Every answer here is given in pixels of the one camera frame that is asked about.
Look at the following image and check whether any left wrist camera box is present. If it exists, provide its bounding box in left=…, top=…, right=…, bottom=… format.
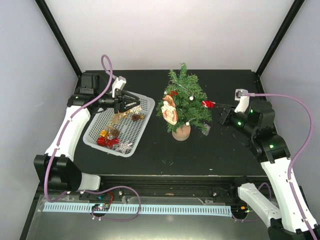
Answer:
left=111, top=76, right=127, bottom=98

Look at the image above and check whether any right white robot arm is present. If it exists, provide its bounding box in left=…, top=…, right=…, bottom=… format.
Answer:
left=216, top=99, right=320, bottom=240

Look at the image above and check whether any white plastic basket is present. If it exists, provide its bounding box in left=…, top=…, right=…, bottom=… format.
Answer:
left=82, top=92, right=155, bottom=158

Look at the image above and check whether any red gift box ornament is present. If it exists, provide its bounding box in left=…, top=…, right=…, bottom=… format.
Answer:
left=96, top=137, right=108, bottom=147

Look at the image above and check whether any purple cable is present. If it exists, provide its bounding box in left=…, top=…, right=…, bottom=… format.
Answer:
left=231, top=92, right=318, bottom=240
left=43, top=54, right=141, bottom=222

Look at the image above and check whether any red bow ornament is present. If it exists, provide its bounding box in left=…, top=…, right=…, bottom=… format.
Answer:
left=105, top=138, right=119, bottom=149

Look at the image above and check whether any silver star ornament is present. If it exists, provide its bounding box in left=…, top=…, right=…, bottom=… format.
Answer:
left=115, top=140, right=133, bottom=154

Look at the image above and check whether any white ball light string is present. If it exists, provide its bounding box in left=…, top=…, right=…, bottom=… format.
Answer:
left=162, top=81, right=211, bottom=136

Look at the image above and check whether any red santa figure ornament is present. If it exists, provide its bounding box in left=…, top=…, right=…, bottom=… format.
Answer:
left=201, top=100, right=216, bottom=109

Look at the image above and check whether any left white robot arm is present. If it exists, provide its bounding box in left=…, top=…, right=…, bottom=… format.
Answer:
left=33, top=73, right=140, bottom=200

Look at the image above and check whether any gold gift box ornament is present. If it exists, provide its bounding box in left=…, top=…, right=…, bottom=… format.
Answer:
left=99, top=129, right=109, bottom=138

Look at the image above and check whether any wooden bauble ornament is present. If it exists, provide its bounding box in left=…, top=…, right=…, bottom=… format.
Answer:
left=161, top=94, right=178, bottom=126

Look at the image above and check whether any white wooden snowflake ornament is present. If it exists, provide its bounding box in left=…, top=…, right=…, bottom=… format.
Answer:
left=131, top=105, right=143, bottom=115

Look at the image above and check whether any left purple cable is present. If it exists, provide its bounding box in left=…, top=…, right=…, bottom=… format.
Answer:
left=43, top=54, right=141, bottom=222

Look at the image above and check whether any light blue cable duct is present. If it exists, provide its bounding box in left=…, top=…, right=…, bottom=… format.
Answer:
left=42, top=202, right=232, bottom=217

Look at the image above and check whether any brown pine cone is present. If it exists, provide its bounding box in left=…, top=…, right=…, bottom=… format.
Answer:
left=131, top=114, right=144, bottom=122
left=109, top=128, right=120, bottom=138

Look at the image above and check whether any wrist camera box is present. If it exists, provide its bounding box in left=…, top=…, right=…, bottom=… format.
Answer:
left=234, top=89, right=250, bottom=113
left=111, top=76, right=127, bottom=98

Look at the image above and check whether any red berry sprig ornament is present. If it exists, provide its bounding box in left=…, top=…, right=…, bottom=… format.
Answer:
left=170, top=90, right=178, bottom=97

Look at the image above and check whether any small green christmas tree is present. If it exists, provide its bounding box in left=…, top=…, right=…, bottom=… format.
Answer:
left=156, top=62, right=213, bottom=142

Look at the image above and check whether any small circuit board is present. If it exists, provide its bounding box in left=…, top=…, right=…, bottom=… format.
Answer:
left=91, top=203, right=110, bottom=212

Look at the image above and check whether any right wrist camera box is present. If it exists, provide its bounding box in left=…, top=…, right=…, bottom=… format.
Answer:
left=234, top=89, right=250, bottom=113

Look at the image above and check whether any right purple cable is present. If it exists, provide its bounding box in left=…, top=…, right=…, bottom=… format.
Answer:
left=231, top=92, right=318, bottom=240

